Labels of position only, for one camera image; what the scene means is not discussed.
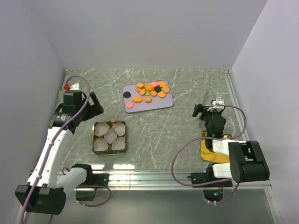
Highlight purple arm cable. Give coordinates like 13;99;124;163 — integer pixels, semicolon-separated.
19;75;113;224
171;104;247;204

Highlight black sandwich cookie left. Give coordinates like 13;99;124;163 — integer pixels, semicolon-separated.
123;91;131;98

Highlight black sandwich cookie right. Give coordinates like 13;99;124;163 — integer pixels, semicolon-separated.
154;85;162;93

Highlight orange sandwich cookie top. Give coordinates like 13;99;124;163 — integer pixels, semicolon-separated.
136;83;143;88

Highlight green gold cookie tin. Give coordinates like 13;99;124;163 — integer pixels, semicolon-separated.
92;120;127;155

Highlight gold tin lid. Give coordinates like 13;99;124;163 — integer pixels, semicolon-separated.
200;139;234;163

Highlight pink round cookie right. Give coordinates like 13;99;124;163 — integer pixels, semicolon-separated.
151;81;158;87

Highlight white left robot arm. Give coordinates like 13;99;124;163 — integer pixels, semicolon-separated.
15;90;104;215

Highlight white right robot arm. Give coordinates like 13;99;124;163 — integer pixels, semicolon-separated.
192;100;270;186

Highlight black sandwich cookie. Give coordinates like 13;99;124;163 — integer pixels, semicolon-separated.
123;91;131;98
154;85;162;93

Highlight pink round cookie left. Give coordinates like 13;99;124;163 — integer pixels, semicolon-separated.
126;102;134;108

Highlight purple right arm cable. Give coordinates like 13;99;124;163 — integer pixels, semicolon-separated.
171;104;247;204

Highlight metal tongs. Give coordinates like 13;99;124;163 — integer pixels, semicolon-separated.
199;91;211;128

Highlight white paper cup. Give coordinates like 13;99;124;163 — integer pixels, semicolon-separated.
104;129;117;144
93;139;109;152
94;123;110;136
112;137;125;151
112;123;125;136

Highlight purple tray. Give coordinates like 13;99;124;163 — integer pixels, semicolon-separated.
121;80;174;113

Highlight orange flower cookie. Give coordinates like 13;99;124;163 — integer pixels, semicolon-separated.
145;84;154;91

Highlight pink round cookie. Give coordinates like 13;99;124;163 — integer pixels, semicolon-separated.
151;81;158;87
126;102;134;108

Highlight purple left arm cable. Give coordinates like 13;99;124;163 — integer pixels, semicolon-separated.
19;75;113;224

